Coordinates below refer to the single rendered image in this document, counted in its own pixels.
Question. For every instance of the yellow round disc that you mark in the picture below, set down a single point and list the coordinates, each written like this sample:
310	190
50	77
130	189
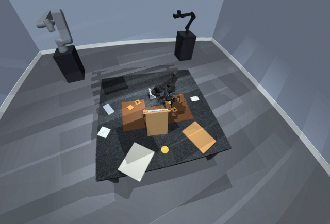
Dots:
164	149

